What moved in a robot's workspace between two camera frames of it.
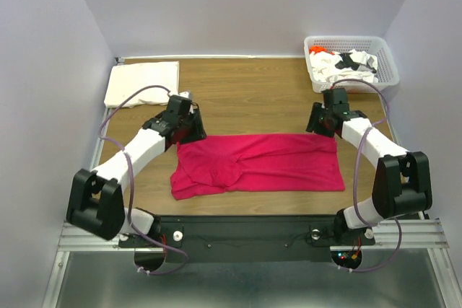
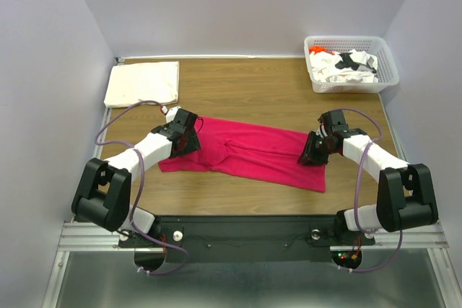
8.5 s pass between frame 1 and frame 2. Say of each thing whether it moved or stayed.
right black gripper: moved
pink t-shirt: moved
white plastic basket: stayed
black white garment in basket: stayed
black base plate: stayed
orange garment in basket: stayed
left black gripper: moved
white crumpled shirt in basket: stayed
